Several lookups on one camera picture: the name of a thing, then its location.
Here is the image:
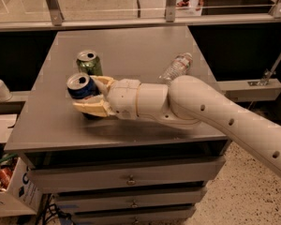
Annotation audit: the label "metal railing frame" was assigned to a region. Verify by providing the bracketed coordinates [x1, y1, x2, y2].
[0, 0, 281, 88]

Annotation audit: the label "clear plastic water bottle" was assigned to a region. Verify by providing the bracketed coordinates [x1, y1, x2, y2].
[159, 52, 193, 83]

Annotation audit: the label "blue pepsi can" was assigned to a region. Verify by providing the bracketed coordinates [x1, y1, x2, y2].
[67, 72, 99, 99]

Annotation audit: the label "black floor cables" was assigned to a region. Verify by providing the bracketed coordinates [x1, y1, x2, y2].
[34, 194, 76, 225]

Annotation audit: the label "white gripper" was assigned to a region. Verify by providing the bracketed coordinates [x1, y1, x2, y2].
[73, 75, 141, 120]

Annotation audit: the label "grey drawer cabinet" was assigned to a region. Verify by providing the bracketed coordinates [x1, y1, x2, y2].
[5, 26, 230, 225]

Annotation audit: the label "green soda can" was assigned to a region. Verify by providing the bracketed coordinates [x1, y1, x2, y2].
[76, 50, 103, 76]

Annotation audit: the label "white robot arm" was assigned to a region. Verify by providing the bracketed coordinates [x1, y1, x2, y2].
[73, 76, 281, 177]

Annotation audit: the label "white cardboard box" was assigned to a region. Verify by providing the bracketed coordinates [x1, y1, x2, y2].
[0, 158, 42, 217]

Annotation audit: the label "orange snack bag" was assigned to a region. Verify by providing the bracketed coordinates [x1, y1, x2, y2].
[0, 167, 12, 191]

